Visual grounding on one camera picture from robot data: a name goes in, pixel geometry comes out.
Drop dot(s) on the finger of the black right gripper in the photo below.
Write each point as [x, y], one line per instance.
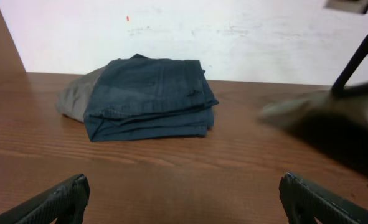
[338, 88]

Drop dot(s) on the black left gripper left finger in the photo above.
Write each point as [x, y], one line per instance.
[64, 203]

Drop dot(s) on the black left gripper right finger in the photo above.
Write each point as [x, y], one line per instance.
[305, 202]

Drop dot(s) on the khaki shorts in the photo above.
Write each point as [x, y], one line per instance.
[338, 127]

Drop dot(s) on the folded grey garment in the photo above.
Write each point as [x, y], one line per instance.
[73, 100]

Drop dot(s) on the folded dark blue garment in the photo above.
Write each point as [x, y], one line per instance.
[143, 98]

